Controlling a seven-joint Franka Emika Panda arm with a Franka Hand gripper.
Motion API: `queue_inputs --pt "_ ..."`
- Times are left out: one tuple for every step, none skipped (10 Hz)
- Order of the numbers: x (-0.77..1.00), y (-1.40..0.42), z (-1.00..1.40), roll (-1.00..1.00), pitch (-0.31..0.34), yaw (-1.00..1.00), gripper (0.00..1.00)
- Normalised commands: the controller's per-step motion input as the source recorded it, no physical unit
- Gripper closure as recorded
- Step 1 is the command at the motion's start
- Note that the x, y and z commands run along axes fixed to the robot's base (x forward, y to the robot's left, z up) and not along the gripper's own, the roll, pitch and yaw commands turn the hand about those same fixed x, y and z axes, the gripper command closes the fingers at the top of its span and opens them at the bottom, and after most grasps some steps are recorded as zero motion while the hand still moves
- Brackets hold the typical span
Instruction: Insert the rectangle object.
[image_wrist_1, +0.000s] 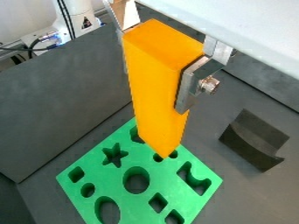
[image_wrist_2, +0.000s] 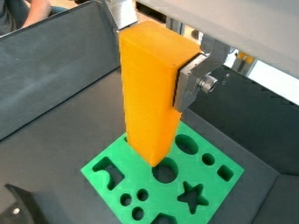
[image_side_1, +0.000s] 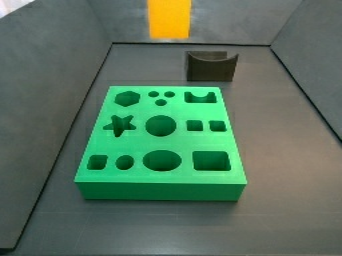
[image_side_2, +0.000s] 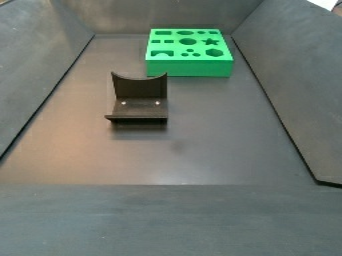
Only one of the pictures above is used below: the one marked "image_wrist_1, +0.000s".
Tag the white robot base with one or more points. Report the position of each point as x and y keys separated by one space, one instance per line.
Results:
x=75 y=20

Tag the orange rectangular block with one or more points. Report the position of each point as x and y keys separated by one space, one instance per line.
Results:
x=157 y=53

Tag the black curved holder block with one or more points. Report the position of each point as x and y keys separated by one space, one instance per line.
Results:
x=255 y=140

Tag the green shape sorter board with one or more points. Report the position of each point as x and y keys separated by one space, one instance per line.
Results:
x=121 y=184

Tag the dark grey upright panel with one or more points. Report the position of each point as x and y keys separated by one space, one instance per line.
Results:
x=55 y=98

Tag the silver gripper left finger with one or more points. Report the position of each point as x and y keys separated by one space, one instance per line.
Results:
x=124 y=16

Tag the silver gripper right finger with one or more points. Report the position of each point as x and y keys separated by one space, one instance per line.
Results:
x=197 y=74

